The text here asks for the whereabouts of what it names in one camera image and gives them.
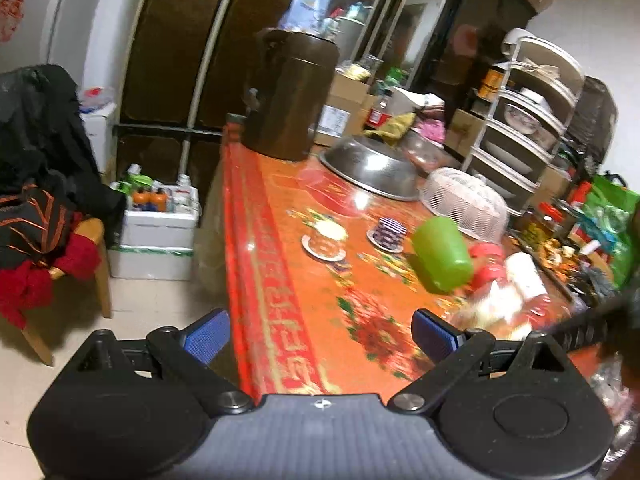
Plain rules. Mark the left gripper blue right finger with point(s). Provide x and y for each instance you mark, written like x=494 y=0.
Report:
x=455 y=354

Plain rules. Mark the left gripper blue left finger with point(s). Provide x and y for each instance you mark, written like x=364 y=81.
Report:
x=185 y=355

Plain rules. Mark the white paper cup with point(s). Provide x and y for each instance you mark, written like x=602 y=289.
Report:
x=522 y=272

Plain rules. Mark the green plastic cup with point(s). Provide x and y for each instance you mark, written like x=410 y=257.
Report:
x=443 y=253

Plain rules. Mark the tray of dried peels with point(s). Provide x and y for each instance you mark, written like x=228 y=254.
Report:
x=575 y=267

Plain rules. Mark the red clear plastic jar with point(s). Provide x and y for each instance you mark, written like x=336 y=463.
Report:
x=488 y=261

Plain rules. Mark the green shopping bag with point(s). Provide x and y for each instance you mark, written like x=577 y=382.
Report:
x=607 y=213

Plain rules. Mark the white foam box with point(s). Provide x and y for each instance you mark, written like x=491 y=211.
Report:
x=158 y=245

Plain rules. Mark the purple polka dot cupcake liner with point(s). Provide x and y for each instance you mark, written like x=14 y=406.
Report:
x=388 y=235

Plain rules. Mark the white mesh food cover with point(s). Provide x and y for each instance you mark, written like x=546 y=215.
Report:
x=479 y=211

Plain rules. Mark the orange polka dot cupcake liner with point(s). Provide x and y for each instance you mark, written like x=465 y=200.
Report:
x=326 y=241

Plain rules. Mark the wooden chair with clothes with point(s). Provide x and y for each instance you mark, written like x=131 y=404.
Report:
x=57 y=215

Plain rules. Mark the steel colander bowl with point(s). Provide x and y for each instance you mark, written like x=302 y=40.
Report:
x=373 y=166

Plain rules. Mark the red label drink bottle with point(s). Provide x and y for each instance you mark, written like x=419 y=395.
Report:
x=380 y=111

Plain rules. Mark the white tiered dish rack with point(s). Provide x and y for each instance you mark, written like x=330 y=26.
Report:
x=534 y=104

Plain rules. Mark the cardboard box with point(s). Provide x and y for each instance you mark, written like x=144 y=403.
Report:
x=345 y=110

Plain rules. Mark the brown plastic pitcher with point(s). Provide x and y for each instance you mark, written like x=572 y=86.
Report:
x=285 y=93

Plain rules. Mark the blue white snack bag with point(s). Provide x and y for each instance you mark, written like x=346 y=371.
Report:
x=305 y=16

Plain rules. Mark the silver refrigerator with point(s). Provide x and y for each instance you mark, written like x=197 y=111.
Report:
x=37 y=32

